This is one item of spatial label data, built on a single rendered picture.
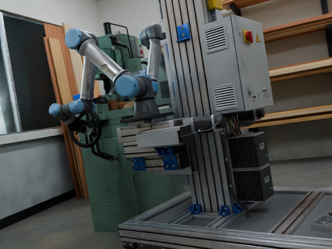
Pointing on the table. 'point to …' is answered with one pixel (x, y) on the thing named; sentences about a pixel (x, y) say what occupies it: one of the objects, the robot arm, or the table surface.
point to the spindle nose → (106, 85)
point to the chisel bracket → (111, 97)
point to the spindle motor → (104, 45)
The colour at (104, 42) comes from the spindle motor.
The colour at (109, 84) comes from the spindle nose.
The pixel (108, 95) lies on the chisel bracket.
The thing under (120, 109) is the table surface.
